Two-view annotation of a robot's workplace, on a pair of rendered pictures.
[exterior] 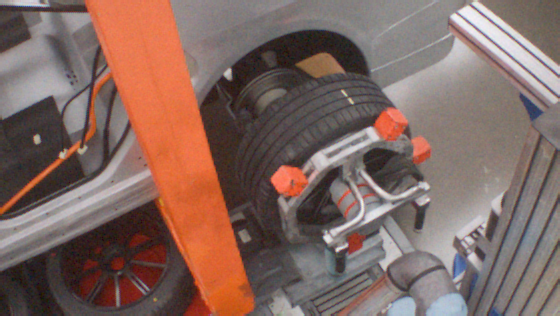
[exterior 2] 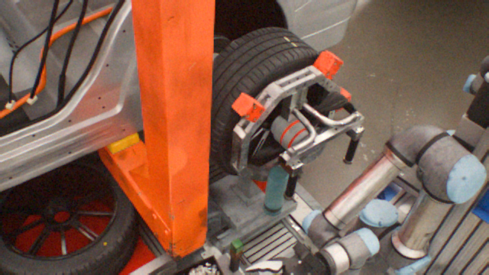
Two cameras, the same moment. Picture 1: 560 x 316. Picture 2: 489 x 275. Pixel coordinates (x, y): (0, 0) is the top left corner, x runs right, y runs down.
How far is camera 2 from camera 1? 89 cm
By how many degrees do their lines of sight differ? 15
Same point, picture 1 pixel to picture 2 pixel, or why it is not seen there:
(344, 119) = (292, 56)
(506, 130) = (373, 116)
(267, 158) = (225, 92)
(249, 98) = not seen: hidden behind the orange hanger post
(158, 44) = not seen: outside the picture
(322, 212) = (257, 156)
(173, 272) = (122, 217)
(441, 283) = (457, 146)
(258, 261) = not seen: hidden behind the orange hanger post
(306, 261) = (234, 211)
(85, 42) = (31, 9)
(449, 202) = (337, 168)
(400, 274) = (406, 145)
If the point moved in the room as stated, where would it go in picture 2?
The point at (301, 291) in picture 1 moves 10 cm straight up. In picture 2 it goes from (230, 238) to (231, 228)
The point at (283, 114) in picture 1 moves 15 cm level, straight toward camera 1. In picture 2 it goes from (237, 54) to (247, 79)
